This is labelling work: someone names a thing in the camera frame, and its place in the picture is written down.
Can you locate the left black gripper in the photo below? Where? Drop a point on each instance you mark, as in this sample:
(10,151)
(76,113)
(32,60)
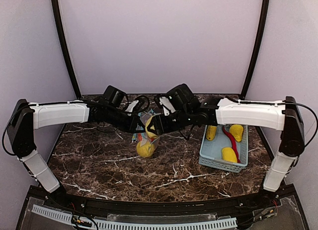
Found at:
(134,124)

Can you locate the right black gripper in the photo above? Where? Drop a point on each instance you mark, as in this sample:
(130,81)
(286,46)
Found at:
(157,124)

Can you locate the pale yellow potato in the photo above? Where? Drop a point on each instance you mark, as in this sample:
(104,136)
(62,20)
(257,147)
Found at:
(150,129)

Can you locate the clear zip bag blue zipper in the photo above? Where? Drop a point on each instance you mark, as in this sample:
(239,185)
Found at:
(147,141)

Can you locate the round yellow lemon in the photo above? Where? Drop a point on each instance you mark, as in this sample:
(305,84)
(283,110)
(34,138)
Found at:
(145,150)

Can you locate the yellow mango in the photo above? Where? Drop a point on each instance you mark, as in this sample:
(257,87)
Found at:
(228,154)

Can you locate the orange fruit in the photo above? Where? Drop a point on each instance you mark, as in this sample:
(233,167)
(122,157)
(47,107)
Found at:
(141,136)

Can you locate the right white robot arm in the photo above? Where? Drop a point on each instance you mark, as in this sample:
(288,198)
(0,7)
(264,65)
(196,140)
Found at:
(182,108)

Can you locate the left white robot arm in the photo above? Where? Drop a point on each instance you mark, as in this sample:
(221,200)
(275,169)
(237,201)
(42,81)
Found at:
(31,122)

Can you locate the yellow fruit back left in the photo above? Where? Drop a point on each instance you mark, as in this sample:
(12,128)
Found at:
(211,132)

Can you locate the light blue plastic basket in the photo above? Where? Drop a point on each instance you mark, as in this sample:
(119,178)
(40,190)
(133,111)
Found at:
(211,151)

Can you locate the red chili pepper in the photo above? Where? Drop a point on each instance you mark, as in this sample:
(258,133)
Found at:
(233,142)

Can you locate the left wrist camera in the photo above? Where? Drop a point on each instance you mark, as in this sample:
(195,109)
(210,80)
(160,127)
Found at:
(140,104)

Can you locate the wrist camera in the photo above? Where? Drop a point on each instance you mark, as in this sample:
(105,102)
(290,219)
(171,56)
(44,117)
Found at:
(164,103)
(140,104)

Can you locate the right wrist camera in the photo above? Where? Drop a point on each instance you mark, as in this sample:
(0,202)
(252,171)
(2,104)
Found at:
(164,103)

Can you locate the slotted grey cable duct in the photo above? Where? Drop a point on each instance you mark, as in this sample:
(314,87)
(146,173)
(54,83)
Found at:
(129,222)

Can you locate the black front table rail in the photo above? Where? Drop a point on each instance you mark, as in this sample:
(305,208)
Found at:
(235,206)

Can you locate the black frame post left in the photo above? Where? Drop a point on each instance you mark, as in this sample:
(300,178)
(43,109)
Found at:
(64,47)

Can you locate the black frame post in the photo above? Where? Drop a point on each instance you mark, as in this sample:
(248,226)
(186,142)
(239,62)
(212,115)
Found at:
(64,47)
(256,48)

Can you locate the black frame post right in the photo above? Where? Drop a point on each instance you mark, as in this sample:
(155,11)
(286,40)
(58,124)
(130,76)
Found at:
(256,48)

